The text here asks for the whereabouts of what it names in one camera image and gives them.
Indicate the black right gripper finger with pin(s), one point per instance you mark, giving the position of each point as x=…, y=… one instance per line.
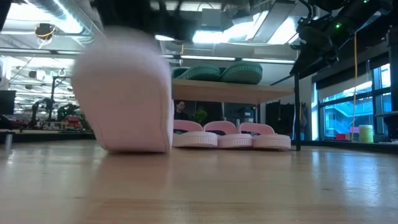
x=300, y=66

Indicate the green rubber slide sandal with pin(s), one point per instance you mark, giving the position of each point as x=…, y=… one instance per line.
x=242, y=74
x=202, y=74

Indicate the pink rubber slide sandal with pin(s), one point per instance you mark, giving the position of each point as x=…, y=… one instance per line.
x=233, y=141
x=124, y=102
x=273, y=143
x=192, y=140

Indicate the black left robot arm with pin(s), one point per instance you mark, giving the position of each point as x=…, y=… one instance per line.
x=4, y=12

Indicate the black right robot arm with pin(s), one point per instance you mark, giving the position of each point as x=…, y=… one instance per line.
x=357, y=12

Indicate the black background robot arm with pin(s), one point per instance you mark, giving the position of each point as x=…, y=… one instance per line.
x=66, y=109
x=46, y=104

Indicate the wooden shelf board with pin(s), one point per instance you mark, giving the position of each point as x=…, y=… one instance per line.
x=233, y=91

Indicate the black framed window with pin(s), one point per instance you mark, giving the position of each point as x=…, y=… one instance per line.
x=342, y=115

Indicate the black background equipment rack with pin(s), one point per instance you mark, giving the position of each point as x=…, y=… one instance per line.
x=245, y=112

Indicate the grey ceiling box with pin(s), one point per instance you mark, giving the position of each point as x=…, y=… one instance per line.
x=211, y=17

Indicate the small red box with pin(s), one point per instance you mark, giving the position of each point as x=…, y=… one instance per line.
x=341, y=137

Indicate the small pink box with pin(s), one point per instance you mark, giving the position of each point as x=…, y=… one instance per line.
x=354, y=129

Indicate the long LED light bar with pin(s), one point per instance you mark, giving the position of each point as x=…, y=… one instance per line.
x=208, y=58

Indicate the lime green cylinder container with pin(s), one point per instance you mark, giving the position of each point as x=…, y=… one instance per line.
x=366, y=133

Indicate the small green potted plant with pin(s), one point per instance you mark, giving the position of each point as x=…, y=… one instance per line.
x=200, y=116

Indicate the person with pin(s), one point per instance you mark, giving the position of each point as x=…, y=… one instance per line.
x=179, y=115

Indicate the black round ceiling lamp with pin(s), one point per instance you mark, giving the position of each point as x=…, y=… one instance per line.
x=32, y=74

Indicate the black monitor screen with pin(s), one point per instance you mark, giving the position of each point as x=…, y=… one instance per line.
x=7, y=102

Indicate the dark leaning wall panel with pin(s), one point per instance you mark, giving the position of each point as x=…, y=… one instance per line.
x=280, y=118

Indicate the black rig post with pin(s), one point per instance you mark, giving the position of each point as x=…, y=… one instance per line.
x=393, y=93

